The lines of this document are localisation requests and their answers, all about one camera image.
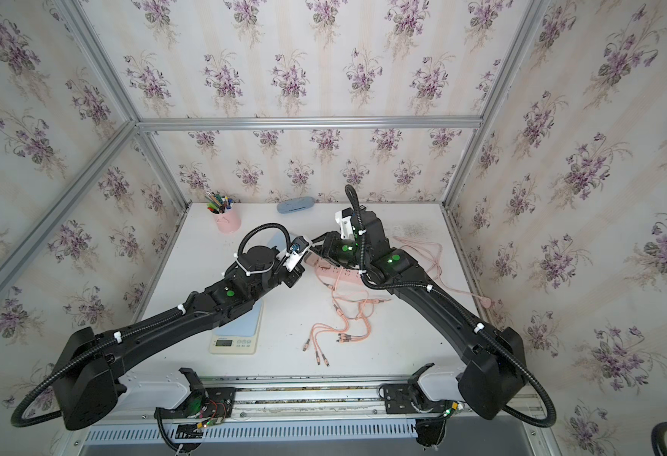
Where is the far blue kitchen scale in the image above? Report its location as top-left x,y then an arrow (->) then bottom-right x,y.
267,230 -> 288,253

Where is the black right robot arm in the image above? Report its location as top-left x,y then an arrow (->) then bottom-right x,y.
318,184 -> 557,429

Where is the pink power strip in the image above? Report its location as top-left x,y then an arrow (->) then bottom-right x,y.
304,254 -> 366,289

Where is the blue kitchen scale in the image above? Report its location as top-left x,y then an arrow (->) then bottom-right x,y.
267,230 -> 288,253
208,300 -> 264,355

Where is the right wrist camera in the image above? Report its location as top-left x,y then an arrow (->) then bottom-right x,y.
335,208 -> 359,241

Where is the aluminium mounting rail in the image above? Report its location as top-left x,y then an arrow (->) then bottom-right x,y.
67,375 -> 546,426

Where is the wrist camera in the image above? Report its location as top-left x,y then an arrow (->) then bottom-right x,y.
335,208 -> 359,241
284,236 -> 312,272

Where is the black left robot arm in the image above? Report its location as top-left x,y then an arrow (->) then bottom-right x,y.
10,222 -> 311,431

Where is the blue glasses case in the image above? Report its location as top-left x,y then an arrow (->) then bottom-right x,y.
276,197 -> 316,214

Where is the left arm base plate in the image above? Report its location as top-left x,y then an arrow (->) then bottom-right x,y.
154,368 -> 237,428

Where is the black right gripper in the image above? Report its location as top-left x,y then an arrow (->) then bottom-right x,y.
306,231 -> 373,269

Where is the coloured pens bunch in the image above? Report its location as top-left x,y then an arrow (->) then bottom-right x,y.
204,192 -> 234,215

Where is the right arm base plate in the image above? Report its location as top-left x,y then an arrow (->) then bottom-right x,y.
377,363 -> 465,417

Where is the pink pen holder cup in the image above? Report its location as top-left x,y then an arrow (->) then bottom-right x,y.
213,206 -> 241,234

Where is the near blue kitchen scale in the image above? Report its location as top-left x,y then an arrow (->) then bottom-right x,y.
208,300 -> 264,355

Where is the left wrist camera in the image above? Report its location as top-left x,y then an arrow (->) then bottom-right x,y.
284,236 -> 312,272

